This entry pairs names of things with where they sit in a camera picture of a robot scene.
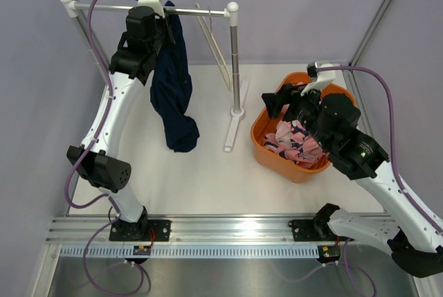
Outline orange plastic basket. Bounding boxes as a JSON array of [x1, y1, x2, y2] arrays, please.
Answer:
[[251, 72, 357, 183]]

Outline cream plastic hanger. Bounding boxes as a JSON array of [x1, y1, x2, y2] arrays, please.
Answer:
[[197, 11, 233, 92]]

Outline white clothes rack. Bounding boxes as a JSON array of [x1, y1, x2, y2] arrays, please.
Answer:
[[58, 0, 250, 153]]

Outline slotted cable duct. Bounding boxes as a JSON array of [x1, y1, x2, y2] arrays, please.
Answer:
[[60, 245, 319, 259]]

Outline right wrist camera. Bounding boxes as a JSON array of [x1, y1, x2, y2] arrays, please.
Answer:
[[300, 62, 336, 96]]

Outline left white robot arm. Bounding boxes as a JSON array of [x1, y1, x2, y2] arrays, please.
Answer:
[[66, 6, 168, 241]]

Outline navy blue shorts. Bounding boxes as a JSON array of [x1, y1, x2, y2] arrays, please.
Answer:
[[150, 15, 199, 153]]

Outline aluminium mounting rail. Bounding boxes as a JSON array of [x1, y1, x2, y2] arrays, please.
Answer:
[[44, 215, 422, 244]]

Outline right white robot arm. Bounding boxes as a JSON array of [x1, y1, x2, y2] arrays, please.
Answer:
[[262, 84, 442, 278]]

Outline pink patterned shorts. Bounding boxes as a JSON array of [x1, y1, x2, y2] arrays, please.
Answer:
[[261, 118, 326, 169]]

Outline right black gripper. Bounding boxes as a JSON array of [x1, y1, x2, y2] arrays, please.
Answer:
[[262, 81, 333, 151]]

